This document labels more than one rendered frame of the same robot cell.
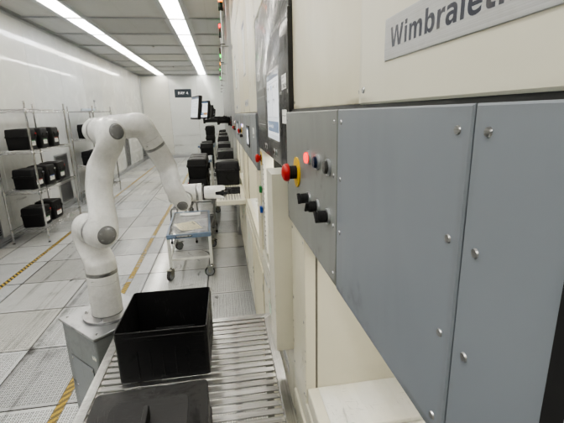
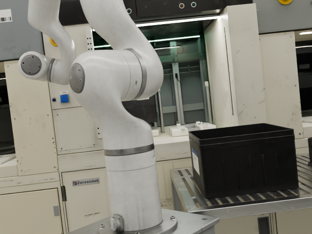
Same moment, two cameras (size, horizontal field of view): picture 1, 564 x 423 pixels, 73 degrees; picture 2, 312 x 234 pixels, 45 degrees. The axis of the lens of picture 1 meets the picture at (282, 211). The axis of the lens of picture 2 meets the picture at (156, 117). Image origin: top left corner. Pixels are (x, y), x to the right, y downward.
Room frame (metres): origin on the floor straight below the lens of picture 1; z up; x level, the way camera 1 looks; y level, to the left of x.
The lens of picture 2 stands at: (1.26, 1.62, 1.07)
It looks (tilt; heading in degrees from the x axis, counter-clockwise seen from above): 3 degrees down; 276
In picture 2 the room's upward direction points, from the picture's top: 6 degrees counter-clockwise
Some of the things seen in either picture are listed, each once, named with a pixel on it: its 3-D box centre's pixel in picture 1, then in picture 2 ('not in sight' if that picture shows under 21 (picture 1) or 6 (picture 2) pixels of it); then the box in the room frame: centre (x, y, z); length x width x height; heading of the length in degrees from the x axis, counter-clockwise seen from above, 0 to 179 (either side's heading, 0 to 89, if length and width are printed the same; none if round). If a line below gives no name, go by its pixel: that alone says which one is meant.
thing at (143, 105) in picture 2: not in sight; (134, 100); (1.59, -0.36, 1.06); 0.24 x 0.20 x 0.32; 9
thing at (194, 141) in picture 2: (169, 330); (238, 156); (1.15, 0.39, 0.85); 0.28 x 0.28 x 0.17; 8
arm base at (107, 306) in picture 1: (105, 293); (133, 189); (1.43, 0.74, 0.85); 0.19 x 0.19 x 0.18
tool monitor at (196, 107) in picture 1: (210, 111); not in sight; (4.71, 0.83, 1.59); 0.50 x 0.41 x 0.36; 99
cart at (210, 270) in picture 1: (193, 240); not in sight; (3.89, 0.97, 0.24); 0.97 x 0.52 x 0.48; 11
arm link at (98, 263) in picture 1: (93, 242); (112, 102); (1.45, 0.76, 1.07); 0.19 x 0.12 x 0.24; 48
